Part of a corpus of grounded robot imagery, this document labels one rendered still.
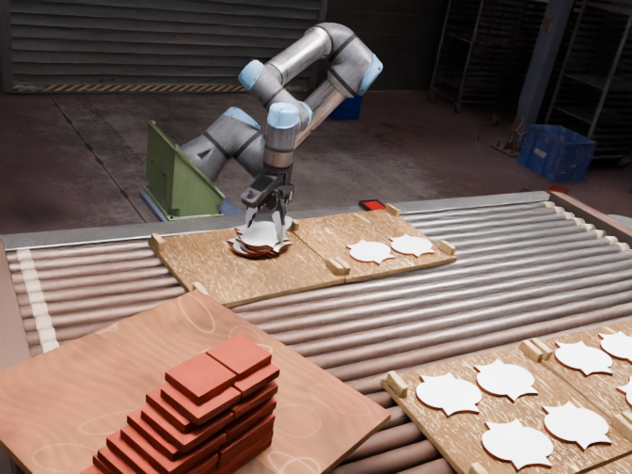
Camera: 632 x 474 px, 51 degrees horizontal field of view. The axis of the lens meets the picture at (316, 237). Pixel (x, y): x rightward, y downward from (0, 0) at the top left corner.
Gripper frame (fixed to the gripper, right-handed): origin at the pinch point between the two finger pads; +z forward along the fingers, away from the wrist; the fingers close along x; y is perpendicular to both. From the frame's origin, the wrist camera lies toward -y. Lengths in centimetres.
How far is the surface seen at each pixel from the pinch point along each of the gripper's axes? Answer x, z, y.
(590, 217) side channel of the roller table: -67, 5, 115
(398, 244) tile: -26.1, 4.4, 33.8
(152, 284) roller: 9.9, 7.4, -30.8
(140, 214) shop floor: 172, 99, 129
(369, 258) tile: -24.0, 4.4, 18.8
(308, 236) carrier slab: -4.2, 5.2, 18.2
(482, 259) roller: -48, 7, 52
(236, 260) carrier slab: 1.4, 5.2, -8.9
